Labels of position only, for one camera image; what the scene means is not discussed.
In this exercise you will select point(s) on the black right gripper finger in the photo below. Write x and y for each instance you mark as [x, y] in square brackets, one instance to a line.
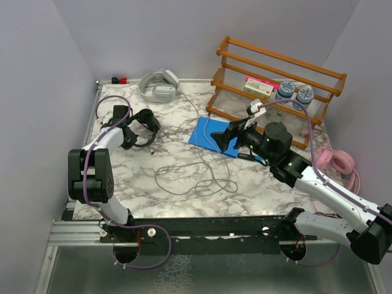
[222, 139]
[240, 124]

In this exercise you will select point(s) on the blue black marker pen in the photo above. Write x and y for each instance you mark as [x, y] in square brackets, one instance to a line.
[250, 157]

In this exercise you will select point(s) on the blue white jar left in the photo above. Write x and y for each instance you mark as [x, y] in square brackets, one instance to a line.
[285, 90]

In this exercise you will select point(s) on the red black emergency button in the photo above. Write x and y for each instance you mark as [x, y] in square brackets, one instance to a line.
[118, 81]

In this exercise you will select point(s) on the black headphones with cable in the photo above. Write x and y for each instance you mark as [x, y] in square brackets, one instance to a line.
[146, 118]

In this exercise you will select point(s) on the wooden two-tier rack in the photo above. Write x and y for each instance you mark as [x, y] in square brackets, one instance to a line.
[241, 60]

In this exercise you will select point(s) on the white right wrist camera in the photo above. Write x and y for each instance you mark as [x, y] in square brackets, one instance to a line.
[255, 110]

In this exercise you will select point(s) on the blue white jar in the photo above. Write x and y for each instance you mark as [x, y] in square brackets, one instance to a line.
[285, 90]
[304, 96]

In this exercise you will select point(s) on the blue white jar right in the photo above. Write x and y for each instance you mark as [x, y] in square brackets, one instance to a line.
[304, 96]

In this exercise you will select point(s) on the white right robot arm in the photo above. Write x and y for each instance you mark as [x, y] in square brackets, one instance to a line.
[363, 226]

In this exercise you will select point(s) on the grey white headphones with cable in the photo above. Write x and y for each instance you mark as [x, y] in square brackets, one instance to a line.
[162, 87]

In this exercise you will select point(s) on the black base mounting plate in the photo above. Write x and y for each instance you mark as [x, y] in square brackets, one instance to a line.
[203, 235]

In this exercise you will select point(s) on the pink headphones with cable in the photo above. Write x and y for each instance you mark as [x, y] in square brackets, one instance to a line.
[340, 161]

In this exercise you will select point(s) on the white green cardboard box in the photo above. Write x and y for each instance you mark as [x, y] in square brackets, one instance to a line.
[258, 88]

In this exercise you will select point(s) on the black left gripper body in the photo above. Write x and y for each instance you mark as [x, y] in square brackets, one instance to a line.
[130, 140]

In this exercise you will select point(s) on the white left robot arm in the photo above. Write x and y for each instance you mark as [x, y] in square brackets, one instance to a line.
[90, 175]

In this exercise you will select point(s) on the clear tape roll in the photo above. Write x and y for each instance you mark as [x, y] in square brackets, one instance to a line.
[274, 115]

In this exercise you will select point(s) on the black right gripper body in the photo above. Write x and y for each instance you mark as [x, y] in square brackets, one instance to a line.
[250, 138]

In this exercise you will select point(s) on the blue plastic board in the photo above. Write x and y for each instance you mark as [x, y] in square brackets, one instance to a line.
[201, 136]

